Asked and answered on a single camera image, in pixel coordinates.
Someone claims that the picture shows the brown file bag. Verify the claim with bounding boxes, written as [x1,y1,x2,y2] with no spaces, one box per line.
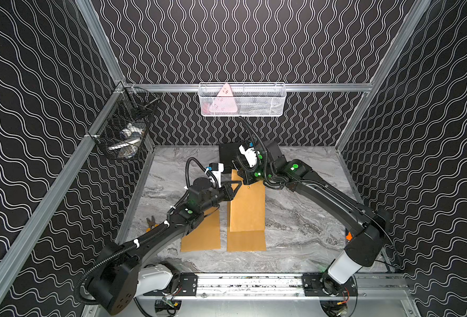
[181,207,221,252]
[228,181,266,232]
[226,231,267,252]

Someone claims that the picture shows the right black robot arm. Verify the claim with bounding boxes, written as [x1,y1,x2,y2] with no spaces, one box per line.
[234,118,389,296]

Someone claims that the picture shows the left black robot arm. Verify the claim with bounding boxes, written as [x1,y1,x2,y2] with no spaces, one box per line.
[73,157,243,315]

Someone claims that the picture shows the black plastic tool case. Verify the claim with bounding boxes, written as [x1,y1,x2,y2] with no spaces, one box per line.
[219,142,249,174]

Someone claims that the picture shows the pink triangular sheet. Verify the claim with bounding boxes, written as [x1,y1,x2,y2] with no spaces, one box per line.
[207,83,238,116]

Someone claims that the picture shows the silver object in black basket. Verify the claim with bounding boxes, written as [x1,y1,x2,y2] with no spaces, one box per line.
[108,123,146,159]

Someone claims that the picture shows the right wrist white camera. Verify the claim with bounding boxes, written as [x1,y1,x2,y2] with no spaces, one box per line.
[239,145,258,169]

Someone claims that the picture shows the yellow handled pliers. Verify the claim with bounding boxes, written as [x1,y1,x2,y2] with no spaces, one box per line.
[146,216,158,232]

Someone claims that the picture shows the white wire mesh basket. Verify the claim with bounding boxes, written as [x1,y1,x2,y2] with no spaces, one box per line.
[198,82,287,117]

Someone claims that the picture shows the black wire mesh basket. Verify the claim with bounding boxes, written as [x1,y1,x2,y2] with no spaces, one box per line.
[92,91,161,161]

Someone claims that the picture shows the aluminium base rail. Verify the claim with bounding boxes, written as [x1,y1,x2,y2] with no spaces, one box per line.
[127,269,409,301]

